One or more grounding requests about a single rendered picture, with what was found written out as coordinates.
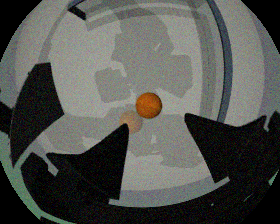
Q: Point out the orange-brown ball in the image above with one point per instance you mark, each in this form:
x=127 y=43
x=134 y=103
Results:
x=148 y=105

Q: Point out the translucent orange ball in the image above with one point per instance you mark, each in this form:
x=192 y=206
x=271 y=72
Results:
x=133 y=121

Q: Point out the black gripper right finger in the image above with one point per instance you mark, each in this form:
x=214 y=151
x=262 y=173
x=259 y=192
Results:
x=221 y=144

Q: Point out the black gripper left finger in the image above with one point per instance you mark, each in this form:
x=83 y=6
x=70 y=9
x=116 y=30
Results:
x=101 y=166

